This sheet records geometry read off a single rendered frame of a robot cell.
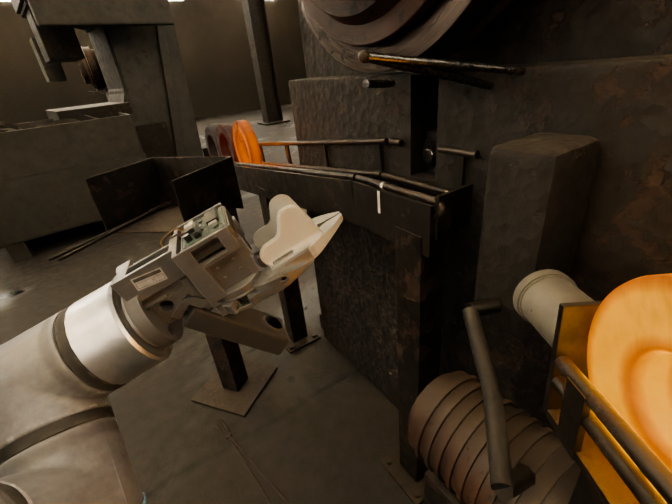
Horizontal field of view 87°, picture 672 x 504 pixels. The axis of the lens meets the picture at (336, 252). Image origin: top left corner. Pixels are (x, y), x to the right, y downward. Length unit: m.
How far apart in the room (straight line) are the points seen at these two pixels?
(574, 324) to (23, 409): 0.44
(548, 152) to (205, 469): 1.04
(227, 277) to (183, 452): 0.89
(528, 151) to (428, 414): 0.32
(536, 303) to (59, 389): 0.42
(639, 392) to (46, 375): 0.44
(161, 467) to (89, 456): 0.81
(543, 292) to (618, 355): 0.10
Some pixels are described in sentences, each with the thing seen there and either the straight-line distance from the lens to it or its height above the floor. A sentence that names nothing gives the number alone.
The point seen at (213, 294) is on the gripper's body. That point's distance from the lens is 0.34.
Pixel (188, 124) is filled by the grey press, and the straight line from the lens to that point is 3.45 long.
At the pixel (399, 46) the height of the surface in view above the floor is 0.91.
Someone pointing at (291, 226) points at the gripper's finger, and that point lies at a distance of 0.34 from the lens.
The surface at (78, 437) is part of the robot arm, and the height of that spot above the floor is 0.65.
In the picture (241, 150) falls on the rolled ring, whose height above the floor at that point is 0.67.
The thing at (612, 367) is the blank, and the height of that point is 0.69.
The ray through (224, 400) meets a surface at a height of 0.01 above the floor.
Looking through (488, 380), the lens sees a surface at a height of 0.57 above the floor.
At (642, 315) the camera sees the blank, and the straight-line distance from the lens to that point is 0.29.
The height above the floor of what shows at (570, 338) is 0.69.
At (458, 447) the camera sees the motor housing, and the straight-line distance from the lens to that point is 0.46.
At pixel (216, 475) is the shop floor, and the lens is 1.11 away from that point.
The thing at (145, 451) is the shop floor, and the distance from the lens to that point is 1.25.
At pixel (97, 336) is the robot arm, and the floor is 0.71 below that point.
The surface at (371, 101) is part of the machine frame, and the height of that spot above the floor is 0.83.
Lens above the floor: 0.89
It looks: 28 degrees down
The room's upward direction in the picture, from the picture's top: 6 degrees counter-clockwise
